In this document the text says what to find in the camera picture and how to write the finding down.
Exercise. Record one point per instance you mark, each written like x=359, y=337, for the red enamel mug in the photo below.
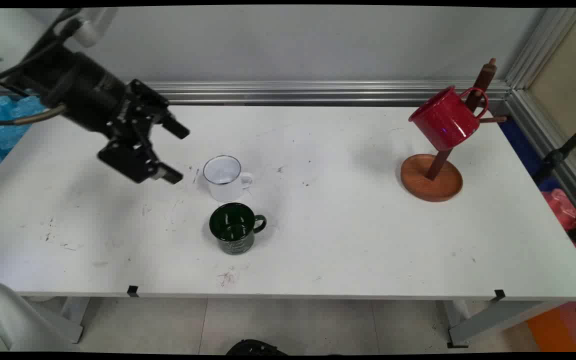
x=443, y=120

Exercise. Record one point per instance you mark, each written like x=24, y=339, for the blue plastic box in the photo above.
x=522, y=145

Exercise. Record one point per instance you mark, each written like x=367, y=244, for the beige partition panel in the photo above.
x=568, y=75

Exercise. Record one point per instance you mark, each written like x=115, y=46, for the black object on floor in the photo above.
x=255, y=347

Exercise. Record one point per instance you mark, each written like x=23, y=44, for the black stand pole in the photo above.
x=555, y=156

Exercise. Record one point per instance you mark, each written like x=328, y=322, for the aluminium profile frame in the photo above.
x=530, y=55

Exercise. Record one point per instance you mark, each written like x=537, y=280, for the brown wooden mug tree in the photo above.
x=430, y=186

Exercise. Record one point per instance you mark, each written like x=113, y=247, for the white enamel mug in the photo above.
x=225, y=187

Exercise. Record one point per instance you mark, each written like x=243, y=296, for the blue plastic bubble pack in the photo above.
x=0, y=130

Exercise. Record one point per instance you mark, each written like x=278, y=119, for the small black edge clip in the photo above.
x=132, y=291
x=499, y=295

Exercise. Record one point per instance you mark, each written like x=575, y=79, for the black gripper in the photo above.
x=83, y=92

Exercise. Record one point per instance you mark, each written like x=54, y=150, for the pink red plastic bag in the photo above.
x=560, y=207

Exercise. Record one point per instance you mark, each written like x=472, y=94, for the long aluminium profile rail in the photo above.
x=318, y=92

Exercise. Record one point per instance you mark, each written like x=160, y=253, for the dark green enamel mug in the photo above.
x=235, y=242

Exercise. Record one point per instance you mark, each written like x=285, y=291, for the grey metal table leg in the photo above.
x=65, y=320
x=488, y=320

